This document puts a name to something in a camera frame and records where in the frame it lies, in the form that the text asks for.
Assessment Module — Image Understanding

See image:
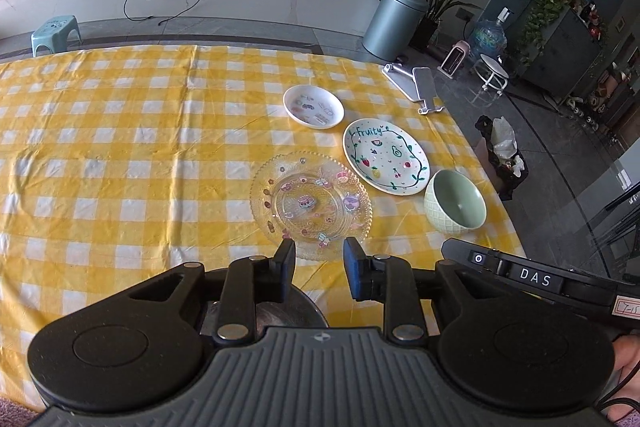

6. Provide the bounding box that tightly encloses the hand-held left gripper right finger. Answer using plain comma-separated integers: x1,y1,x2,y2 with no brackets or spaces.
343,237,501,343

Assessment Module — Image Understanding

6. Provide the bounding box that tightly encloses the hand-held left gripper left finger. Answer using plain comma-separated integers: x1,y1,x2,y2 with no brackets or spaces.
120,238,297,342

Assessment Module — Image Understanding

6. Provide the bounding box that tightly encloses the clear glass sticker plate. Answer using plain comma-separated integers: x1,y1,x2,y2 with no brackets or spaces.
249,150,373,263

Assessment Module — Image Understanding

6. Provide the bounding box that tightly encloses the light green bowl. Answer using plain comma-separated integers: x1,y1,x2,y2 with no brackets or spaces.
424,169,488,236

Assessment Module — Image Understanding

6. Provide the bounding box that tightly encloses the white fruit print plate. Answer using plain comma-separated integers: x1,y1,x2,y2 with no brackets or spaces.
342,118,432,197

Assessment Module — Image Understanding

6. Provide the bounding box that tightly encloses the small white sticker bowl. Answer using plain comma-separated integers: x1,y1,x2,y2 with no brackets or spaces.
283,84,346,130

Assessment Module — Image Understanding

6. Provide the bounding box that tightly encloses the person's right hand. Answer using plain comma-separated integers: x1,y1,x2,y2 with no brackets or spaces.
612,336,640,376

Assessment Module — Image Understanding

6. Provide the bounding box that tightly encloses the pink bin with black bag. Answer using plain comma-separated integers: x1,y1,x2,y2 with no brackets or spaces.
474,114,529,200

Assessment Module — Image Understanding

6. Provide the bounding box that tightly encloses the yellow checked tablecloth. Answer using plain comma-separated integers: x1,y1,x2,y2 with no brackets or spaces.
0,44,529,413

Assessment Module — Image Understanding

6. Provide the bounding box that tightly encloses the white phone stand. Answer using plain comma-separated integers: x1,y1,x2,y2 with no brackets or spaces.
382,63,445,116

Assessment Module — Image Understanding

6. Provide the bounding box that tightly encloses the white round stool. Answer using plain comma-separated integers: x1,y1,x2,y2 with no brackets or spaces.
470,53,510,100

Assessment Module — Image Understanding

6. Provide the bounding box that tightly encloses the grey cabinet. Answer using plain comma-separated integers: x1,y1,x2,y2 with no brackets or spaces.
520,7,609,104

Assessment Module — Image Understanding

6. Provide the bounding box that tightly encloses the pink space heater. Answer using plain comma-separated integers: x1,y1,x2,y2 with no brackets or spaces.
439,41,472,80

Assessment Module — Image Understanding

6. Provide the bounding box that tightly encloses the grey metal trash can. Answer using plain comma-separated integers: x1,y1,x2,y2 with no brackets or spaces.
362,0,430,63

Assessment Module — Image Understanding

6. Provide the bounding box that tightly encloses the blue water bottle with pump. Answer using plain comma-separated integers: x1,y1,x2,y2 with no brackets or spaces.
470,7,516,58

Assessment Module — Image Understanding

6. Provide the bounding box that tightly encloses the trailing green plant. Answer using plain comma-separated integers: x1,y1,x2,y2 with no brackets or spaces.
515,0,587,64

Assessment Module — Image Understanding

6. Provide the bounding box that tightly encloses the pink fluffy rug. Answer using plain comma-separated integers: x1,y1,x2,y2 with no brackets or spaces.
0,396,43,427

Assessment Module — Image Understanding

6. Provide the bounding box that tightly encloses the teal plastic stool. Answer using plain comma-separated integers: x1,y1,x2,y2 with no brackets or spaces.
31,15,83,58

